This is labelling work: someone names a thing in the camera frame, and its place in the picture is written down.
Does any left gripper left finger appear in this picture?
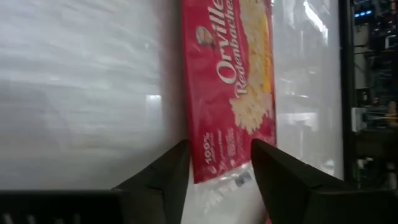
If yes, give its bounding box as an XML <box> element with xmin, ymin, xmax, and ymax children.
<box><xmin>113</xmin><ymin>139</ymin><xmax>191</xmax><ymax>224</ymax></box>

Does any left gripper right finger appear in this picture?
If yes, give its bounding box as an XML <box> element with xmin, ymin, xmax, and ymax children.
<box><xmin>251</xmin><ymin>139</ymin><xmax>355</xmax><ymax>224</ymax></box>

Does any red popcorn bag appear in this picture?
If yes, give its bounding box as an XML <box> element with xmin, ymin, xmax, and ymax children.
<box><xmin>181</xmin><ymin>0</ymin><xmax>278</xmax><ymax>224</ymax></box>

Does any dark equipment shelf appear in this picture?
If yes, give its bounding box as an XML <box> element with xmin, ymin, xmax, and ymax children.
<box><xmin>353</xmin><ymin>0</ymin><xmax>398</xmax><ymax>190</ymax></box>

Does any black aluminium table frame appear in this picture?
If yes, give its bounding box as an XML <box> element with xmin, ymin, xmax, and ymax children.
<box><xmin>338</xmin><ymin>0</ymin><xmax>357</xmax><ymax>184</ymax></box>

